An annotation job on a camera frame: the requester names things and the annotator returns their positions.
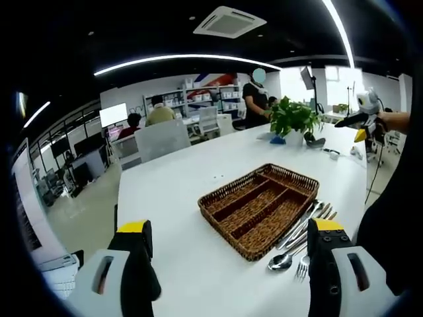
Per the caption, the ceiling air conditioner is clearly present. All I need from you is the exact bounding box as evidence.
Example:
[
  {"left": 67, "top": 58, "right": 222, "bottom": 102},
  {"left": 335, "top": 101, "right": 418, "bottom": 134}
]
[{"left": 192, "top": 5, "right": 268, "bottom": 39}]

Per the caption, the monitor on black stand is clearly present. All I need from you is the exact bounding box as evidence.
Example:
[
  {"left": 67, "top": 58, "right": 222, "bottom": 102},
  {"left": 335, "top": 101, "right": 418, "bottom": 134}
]
[{"left": 299, "top": 65, "right": 327, "bottom": 116}]

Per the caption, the silver laptop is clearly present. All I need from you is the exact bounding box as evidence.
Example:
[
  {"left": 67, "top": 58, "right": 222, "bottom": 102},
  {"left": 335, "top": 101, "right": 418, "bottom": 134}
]
[{"left": 11, "top": 138, "right": 81, "bottom": 300}]

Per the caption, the person's right hand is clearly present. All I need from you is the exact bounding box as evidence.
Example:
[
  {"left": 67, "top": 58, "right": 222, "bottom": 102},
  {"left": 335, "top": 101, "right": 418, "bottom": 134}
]
[{"left": 378, "top": 110, "right": 411, "bottom": 135}]

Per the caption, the white storage shelving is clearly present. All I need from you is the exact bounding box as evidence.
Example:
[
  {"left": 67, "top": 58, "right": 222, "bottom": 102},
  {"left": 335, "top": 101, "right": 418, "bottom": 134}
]
[{"left": 142, "top": 84, "right": 244, "bottom": 123}]

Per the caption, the person's dark clothing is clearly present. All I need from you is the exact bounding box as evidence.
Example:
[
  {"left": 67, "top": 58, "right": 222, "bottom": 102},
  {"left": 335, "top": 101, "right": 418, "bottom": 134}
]
[{"left": 356, "top": 128, "right": 423, "bottom": 297}]

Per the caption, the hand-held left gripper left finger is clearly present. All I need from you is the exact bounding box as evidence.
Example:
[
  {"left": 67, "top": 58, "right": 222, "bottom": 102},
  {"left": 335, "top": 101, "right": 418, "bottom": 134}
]
[{"left": 75, "top": 219, "right": 163, "bottom": 317}]

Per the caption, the grey and black object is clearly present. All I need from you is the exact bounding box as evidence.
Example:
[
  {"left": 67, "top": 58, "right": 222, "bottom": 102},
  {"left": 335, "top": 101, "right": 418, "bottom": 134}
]
[{"left": 303, "top": 131, "right": 327, "bottom": 150}]

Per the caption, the white mesh chair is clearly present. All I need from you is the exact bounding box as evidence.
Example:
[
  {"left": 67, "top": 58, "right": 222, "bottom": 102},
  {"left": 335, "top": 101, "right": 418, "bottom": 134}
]
[{"left": 197, "top": 106, "right": 219, "bottom": 136}]

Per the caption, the green plant in white pot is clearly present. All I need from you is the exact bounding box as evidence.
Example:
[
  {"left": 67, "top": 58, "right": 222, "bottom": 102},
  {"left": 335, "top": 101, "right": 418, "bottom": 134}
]
[{"left": 269, "top": 95, "right": 327, "bottom": 148}]

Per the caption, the large white office chair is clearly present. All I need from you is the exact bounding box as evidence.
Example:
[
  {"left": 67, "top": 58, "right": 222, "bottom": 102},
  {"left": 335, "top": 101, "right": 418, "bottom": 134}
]
[{"left": 135, "top": 118, "right": 192, "bottom": 163}]

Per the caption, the bright white screen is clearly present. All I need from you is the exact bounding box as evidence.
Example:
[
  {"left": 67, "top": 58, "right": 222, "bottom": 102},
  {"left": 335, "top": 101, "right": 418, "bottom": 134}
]
[{"left": 98, "top": 102, "right": 129, "bottom": 128}]

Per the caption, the brown wicker utensil storage tray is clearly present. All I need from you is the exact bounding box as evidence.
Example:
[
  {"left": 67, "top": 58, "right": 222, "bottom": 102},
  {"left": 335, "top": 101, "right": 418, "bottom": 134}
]
[{"left": 197, "top": 162, "right": 321, "bottom": 262}]

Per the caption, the ceiling light strip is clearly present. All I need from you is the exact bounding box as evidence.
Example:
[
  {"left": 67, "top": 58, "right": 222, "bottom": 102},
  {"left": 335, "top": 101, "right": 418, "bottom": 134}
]
[
  {"left": 22, "top": 100, "right": 52, "bottom": 129},
  {"left": 322, "top": 0, "right": 357, "bottom": 67},
  {"left": 94, "top": 53, "right": 284, "bottom": 77}
]

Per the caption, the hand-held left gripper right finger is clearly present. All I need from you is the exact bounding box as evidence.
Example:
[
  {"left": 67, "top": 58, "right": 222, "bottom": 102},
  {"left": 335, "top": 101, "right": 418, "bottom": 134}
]
[{"left": 307, "top": 217, "right": 401, "bottom": 317}]

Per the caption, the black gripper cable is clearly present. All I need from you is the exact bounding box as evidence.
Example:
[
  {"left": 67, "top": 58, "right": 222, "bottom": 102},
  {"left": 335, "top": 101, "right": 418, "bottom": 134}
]
[{"left": 364, "top": 141, "right": 385, "bottom": 205}]

